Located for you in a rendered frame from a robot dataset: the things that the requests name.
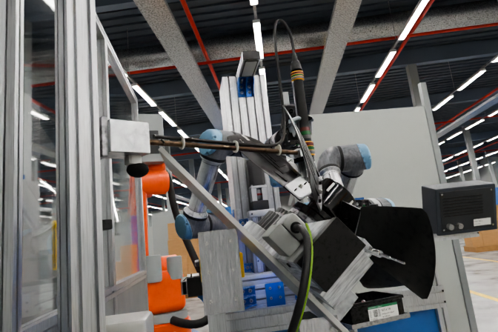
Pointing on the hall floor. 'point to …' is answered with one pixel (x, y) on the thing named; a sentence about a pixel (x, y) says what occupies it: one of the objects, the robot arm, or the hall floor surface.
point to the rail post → (443, 319)
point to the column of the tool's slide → (78, 151)
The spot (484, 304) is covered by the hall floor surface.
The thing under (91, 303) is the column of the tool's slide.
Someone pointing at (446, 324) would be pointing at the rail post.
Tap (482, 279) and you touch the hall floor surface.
